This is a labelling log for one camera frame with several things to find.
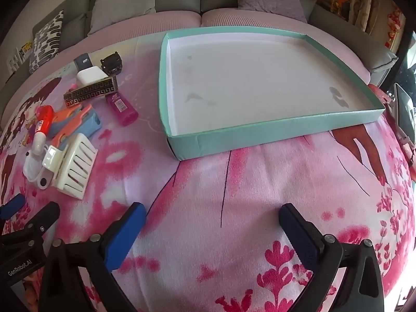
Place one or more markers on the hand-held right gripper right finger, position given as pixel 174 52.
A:
pixel 300 237

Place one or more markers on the orange and blue toy knife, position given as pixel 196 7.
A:
pixel 68 113
pixel 91 124

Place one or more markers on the yellow magazine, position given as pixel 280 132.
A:
pixel 26 47

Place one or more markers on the teal shallow cardboard box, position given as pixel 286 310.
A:
pixel 260 81

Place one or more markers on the black and white patterned cushion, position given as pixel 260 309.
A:
pixel 47 42

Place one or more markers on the white magazine rack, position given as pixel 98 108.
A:
pixel 13 62

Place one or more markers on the printed cartoon blanket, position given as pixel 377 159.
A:
pixel 211 185

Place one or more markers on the black toy car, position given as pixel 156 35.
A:
pixel 111 64

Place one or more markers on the black charger cube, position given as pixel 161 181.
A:
pixel 83 61

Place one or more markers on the white slotted plastic holder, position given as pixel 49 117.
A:
pixel 78 165

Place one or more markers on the patterned beige curtain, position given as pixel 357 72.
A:
pixel 360 0

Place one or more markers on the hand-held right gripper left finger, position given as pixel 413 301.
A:
pixel 125 237

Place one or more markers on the pink plastic bottle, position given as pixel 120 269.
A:
pixel 123 109

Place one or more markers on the white charger plug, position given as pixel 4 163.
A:
pixel 89 75

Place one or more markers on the white smart watch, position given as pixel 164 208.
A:
pixel 32 166

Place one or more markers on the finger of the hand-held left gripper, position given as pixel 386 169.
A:
pixel 11 205
pixel 44 219

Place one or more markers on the red and white toy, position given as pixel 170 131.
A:
pixel 44 117

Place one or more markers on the red hanging decoration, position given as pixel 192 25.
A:
pixel 395 29

